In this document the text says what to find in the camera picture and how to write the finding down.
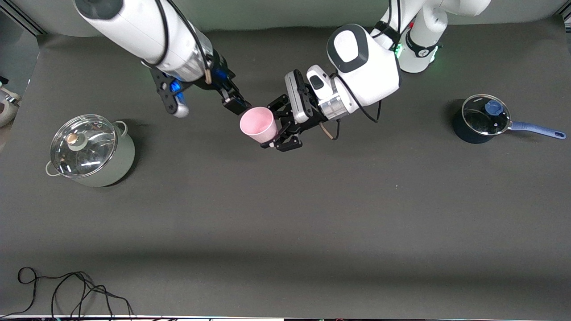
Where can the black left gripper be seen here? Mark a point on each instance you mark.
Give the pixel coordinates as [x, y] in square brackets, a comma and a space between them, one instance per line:
[313, 119]

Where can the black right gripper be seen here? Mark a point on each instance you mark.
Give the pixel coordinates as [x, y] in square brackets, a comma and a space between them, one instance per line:
[219, 80]

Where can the pink plastic cup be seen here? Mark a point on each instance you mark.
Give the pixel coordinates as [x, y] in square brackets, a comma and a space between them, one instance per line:
[258, 122]

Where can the glass stockpot lid with knob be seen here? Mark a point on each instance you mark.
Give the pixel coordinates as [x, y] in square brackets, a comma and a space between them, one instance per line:
[96, 156]

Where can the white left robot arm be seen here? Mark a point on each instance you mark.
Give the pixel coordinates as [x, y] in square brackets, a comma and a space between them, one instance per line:
[370, 76]

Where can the dark grey table mat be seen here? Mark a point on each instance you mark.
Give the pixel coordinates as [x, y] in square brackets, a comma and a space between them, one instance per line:
[285, 223]

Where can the glass saucepan lid blue knob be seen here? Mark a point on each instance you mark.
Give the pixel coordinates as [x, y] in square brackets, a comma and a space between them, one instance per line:
[482, 120]

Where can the grey white rounded object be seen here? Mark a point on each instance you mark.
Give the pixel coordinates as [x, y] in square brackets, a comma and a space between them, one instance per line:
[6, 111]

